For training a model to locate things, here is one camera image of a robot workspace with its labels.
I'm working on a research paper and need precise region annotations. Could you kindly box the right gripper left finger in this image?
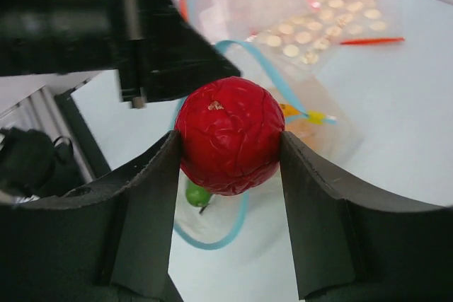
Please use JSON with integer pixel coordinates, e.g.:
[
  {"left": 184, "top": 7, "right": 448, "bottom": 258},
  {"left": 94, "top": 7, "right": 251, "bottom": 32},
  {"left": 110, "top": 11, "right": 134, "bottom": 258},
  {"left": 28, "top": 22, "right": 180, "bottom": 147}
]
[{"left": 1, "top": 131, "right": 181, "bottom": 301}]

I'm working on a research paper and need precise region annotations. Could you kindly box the pile of spare zip bags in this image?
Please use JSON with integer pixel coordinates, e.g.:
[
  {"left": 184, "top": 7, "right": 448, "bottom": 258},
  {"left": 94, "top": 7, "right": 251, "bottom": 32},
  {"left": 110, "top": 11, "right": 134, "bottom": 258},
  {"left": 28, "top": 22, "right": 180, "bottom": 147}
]
[{"left": 179, "top": 0, "right": 403, "bottom": 70}]

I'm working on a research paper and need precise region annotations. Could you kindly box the clear blue-zipper bag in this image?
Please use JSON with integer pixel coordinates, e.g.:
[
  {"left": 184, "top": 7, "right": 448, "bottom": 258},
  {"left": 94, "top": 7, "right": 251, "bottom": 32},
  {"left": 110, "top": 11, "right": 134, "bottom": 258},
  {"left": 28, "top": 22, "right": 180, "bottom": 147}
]
[{"left": 173, "top": 0, "right": 361, "bottom": 250}]

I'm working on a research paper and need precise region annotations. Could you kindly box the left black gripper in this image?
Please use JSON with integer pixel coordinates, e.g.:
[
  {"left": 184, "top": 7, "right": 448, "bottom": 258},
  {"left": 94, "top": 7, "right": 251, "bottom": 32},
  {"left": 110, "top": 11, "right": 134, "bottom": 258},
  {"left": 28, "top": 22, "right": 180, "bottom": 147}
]
[{"left": 1, "top": 0, "right": 241, "bottom": 108}]

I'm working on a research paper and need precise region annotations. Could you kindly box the green pear toy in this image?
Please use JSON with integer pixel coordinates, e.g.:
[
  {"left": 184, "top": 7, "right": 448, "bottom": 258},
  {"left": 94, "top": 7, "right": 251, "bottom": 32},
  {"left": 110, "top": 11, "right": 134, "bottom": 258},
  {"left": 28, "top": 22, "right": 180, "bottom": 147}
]
[{"left": 185, "top": 180, "right": 212, "bottom": 208}]

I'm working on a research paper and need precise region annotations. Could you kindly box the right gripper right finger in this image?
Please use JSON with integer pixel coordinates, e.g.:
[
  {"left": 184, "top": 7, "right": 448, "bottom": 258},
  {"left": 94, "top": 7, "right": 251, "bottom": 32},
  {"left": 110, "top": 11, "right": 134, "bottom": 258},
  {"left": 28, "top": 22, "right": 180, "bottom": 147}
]
[{"left": 280, "top": 132, "right": 452, "bottom": 301}]

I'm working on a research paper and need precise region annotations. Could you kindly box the orange ginger toy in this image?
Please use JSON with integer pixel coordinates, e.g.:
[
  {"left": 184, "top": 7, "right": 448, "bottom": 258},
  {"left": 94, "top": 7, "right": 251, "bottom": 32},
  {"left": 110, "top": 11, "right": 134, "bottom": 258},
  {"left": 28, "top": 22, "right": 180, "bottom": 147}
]
[{"left": 279, "top": 103, "right": 302, "bottom": 117}]

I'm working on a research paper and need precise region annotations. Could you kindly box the red strawberry toy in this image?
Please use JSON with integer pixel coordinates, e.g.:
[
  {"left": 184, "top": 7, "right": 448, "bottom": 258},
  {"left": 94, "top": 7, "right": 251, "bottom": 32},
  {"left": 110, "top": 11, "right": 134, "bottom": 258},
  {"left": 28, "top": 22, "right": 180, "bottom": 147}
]
[{"left": 174, "top": 77, "right": 285, "bottom": 196}]

